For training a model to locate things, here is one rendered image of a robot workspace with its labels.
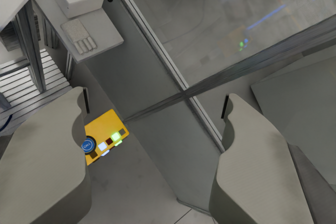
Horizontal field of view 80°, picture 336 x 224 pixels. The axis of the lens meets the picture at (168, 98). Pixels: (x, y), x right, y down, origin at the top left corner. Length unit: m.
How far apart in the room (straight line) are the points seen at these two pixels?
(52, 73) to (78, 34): 0.82
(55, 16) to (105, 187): 1.26
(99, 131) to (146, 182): 1.26
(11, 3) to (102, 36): 0.45
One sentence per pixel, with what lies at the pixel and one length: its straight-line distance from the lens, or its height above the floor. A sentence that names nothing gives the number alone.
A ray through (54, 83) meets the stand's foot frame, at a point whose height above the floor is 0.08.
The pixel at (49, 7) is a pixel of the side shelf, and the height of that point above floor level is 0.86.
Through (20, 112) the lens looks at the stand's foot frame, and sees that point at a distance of 1.67.
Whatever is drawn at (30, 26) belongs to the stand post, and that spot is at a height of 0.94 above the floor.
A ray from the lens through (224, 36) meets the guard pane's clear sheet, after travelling 0.67.
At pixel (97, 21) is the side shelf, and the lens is 1.03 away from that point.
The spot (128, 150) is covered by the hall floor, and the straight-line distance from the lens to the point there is 1.79.
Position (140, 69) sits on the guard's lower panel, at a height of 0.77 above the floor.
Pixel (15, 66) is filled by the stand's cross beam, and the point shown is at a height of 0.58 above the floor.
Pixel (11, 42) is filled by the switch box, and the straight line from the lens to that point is 1.14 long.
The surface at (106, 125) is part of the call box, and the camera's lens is 0.66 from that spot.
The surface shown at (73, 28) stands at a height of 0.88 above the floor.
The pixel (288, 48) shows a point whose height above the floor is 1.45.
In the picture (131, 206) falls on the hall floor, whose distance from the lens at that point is 1.85.
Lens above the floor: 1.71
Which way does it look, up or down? 59 degrees down
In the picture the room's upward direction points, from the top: 64 degrees clockwise
